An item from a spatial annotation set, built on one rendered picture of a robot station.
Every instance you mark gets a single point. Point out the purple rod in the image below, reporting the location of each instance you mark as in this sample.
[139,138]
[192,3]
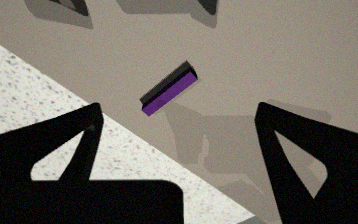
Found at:
[180,83]

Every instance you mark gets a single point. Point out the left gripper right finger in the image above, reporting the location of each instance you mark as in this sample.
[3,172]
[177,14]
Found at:
[337,200]

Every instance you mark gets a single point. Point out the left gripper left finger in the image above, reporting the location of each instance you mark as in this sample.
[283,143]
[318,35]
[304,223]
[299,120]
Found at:
[22,148]

